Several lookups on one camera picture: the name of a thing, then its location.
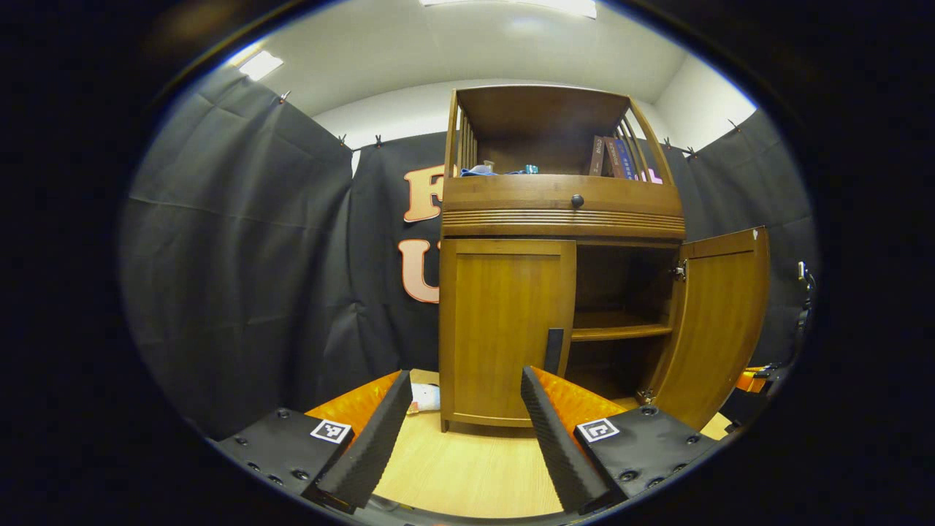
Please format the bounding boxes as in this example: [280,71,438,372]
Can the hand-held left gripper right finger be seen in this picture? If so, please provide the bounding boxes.
[520,366,731,516]

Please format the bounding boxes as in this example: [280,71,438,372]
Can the large ceiling light panel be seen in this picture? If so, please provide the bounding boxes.
[420,0,598,19]

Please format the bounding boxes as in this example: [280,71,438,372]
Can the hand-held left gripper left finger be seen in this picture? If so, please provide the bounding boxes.
[208,370,414,516]

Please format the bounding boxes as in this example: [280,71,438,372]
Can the wooden drawer with black knob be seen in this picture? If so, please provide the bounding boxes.
[442,174,685,220]

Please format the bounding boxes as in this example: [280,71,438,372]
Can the white soft object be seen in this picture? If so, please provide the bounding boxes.
[409,383,441,415]

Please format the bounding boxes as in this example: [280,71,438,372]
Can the small ceiling light panel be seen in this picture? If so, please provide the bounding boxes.
[237,50,284,81]

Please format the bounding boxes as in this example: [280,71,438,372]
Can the wooden cabinet door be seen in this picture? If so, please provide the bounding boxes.
[646,226,771,432]
[440,239,578,428]

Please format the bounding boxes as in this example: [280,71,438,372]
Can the blue hardcover book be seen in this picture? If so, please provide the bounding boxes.
[614,139,638,180]

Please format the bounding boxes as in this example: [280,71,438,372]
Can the black backdrop cloth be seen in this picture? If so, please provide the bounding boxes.
[121,66,817,439]

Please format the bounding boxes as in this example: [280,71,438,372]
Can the wooden double-door shoe cabinet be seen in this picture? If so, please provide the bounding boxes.
[437,84,687,433]

